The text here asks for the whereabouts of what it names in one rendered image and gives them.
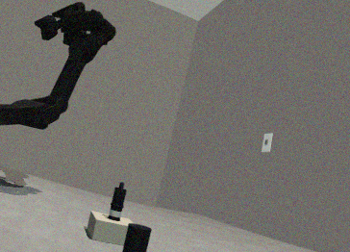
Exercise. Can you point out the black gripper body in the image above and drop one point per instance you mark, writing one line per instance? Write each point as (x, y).
(69, 19)

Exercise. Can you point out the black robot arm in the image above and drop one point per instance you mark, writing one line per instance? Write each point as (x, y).
(39, 113)

